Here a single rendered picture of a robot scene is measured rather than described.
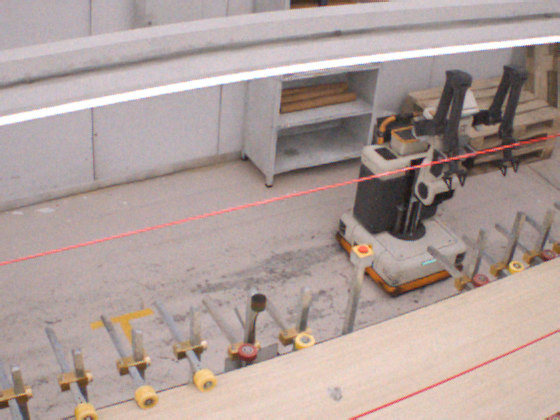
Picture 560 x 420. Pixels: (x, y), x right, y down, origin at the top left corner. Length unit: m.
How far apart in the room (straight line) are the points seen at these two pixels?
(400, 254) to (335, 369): 1.83
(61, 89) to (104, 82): 0.11
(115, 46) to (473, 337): 2.21
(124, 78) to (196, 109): 3.87
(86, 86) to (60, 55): 0.11
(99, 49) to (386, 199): 3.26
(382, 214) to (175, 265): 1.35
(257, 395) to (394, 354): 0.63
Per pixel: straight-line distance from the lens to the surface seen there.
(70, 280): 5.06
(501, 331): 3.64
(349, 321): 3.60
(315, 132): 6.44
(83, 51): 1.95
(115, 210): 5.64
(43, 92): 1.95
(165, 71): 2.04
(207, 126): 5.96
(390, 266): 4.91
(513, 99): 4.48
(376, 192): 4.92
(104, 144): 5.70
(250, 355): 3.27
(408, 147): 4.91
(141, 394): 3.02
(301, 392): 3.16
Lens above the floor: 3.22
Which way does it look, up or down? 35 degrees down
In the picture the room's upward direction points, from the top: 6 degrees clockwise
